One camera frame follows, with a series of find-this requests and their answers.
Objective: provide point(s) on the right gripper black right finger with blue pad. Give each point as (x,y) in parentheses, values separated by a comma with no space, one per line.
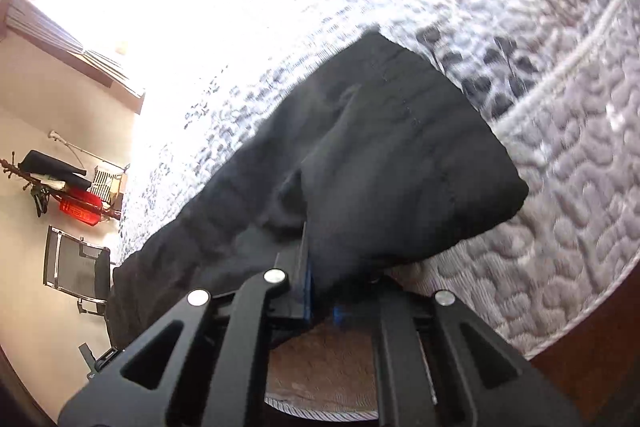
(437,363)

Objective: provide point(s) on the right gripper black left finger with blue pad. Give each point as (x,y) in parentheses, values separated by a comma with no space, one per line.
(205,361)

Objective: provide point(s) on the black pants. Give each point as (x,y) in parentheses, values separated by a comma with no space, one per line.
(375,160)

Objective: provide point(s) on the black mesh folding chair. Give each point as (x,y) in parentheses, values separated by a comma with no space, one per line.
(78,269)

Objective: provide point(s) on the red bag on rack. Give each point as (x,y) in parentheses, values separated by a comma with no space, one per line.
(83,206)

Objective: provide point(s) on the black garment on rack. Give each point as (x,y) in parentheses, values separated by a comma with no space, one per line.
(38,163)

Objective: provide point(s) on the wooden coat rack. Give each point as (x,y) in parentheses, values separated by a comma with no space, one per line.
(9,169)

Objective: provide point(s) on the grey quilted floral bedspread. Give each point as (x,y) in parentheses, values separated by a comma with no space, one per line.
(557,80)

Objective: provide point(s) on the grey window blind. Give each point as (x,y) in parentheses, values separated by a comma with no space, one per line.
(25,16)

